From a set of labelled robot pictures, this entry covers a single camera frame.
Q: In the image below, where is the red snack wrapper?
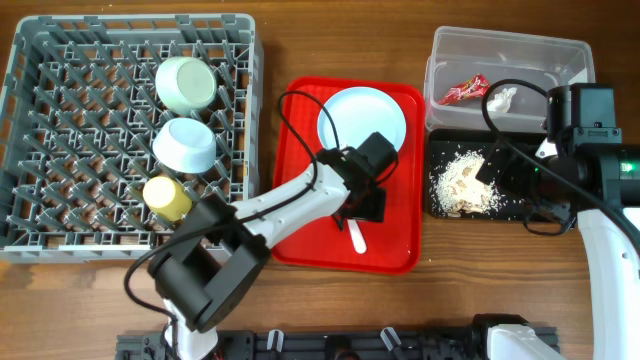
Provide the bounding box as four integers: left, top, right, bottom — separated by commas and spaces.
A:
437, 73, 491, 105

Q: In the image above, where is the light blue plate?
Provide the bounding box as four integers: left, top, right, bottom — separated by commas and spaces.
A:
317, 87, 407, 151

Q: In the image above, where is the food scraps pile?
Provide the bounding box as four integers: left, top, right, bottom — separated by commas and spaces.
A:
429, 151, 502, 217

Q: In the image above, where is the yellow plastic cup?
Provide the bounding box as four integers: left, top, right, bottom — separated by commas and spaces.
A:
142, 176, 192, 222

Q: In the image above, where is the black plastic tray bin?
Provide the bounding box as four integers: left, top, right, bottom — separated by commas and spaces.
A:
424, 129, 576, 229

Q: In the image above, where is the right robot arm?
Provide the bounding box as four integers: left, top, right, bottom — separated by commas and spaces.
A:
476, 80, 639, 359

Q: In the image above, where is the white napkin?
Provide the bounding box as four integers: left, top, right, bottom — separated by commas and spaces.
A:
487, 87, 517, 113

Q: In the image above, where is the green bowl with scraps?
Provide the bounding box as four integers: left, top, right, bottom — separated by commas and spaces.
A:
155, 57, 217, 115

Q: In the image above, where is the grey dishwasher rack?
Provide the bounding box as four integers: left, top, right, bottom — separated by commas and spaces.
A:
1, 13, 264, 263

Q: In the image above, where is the red plastic tray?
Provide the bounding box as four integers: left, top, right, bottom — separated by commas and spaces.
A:
272, 76, 426, 274

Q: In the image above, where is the clear plastic bin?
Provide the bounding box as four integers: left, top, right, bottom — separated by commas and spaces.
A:
423, 26, 596, 131

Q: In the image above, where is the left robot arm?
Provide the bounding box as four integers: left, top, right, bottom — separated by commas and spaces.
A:
148, 132, 398, 359

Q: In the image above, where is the light green bowl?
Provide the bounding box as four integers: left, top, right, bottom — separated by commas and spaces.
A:
152, 118, 217, 174

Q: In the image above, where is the white plastic fork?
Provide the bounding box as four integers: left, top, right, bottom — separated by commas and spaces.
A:
348, 219, 367, 254

